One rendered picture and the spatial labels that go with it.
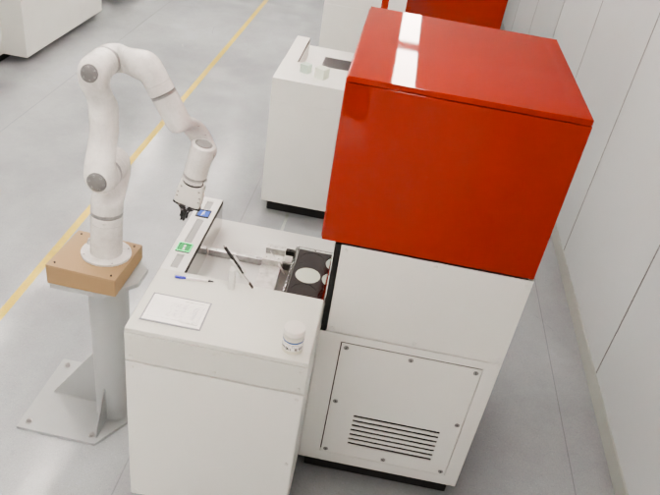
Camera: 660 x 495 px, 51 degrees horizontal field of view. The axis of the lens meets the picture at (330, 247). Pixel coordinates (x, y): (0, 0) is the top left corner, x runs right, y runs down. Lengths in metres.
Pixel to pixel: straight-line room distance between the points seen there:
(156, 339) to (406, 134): 1.05
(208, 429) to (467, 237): 1.15
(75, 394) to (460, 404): 1.76
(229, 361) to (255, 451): 0.44
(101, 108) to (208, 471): 1.39
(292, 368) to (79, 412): 1.39
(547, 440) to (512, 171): 1.81
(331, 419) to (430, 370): 0.51
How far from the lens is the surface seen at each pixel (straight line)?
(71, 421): 3.38
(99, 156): 2.53
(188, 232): 2.82
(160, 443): 2.73
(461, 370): 2.70
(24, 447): 3.34
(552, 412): 3.84
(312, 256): 2.84
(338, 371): 2.75
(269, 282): 2.71
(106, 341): 3.01
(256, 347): 2.30
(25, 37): 6.90
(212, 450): 2.68
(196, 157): 2.45
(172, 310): 2.42
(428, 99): 2.11
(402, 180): 2.23
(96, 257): 2.77
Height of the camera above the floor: 2.54
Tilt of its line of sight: 34 degrees down
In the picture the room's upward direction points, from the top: 10 degrees clockwise
